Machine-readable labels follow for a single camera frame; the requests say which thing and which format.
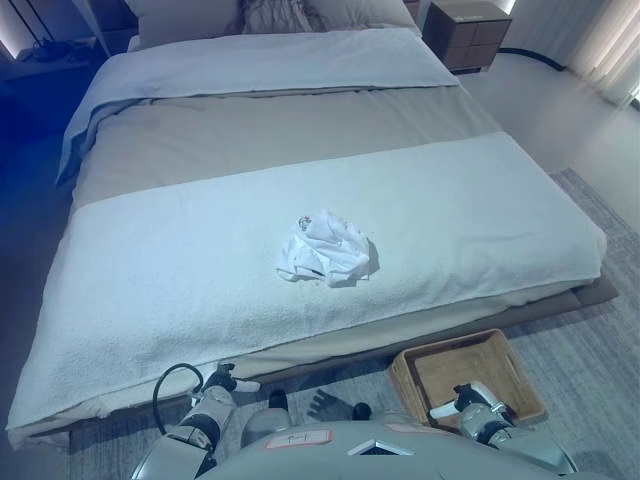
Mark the silver left robot leg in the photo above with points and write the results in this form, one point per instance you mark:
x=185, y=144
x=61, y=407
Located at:
x=265, y=425

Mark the brown drawer nightstand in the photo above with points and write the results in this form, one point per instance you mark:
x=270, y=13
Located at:
x=465, y=35

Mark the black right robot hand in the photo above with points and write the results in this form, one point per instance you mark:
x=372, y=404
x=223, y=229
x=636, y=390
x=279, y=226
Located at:
x=464, y=396

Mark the white clothes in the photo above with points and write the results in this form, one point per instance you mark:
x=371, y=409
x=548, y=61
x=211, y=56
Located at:
x=327, y=250

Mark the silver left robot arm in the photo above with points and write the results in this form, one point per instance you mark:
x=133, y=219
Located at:
x=200, y=425

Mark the beige duvet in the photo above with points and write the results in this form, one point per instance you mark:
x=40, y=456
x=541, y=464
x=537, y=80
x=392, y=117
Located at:
x=275, y=135

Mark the white folded top sheet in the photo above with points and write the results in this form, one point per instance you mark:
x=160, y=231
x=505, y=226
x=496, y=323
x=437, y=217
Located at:
x=260, y=62

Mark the white terry blanket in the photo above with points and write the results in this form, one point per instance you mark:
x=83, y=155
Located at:
x=200, y=280

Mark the silver robot torso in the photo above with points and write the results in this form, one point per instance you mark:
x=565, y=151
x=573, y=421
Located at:
x=320, y=455

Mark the furry grey-brown pillow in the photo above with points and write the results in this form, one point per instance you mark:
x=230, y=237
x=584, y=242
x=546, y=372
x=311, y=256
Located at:
x=275, y=15

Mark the woven wooden basket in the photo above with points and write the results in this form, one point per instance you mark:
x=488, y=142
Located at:
x=450, y=362

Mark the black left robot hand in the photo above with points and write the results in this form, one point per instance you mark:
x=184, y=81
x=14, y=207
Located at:
x=224, y=376

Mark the wall light strip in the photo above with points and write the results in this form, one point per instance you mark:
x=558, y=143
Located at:
x=7, y=46

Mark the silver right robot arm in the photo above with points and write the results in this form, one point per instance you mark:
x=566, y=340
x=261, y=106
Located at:
x=492, y=430

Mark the silver robot leg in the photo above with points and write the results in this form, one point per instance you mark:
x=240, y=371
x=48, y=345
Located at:
x=361, y=411
x=265, y=425

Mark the dark low nightstand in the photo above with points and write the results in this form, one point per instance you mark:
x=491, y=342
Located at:
x=45, y=75

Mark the plain beige pillow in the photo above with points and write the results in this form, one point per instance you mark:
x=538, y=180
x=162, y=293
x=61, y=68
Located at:
x=185, y=20
x=365, y=11

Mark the silver right robot leg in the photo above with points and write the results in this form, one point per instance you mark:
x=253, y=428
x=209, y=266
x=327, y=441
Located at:
x=361, y=411

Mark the light sheer curtain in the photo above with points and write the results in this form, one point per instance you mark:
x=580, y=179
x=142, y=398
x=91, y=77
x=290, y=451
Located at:
x=607, y=45

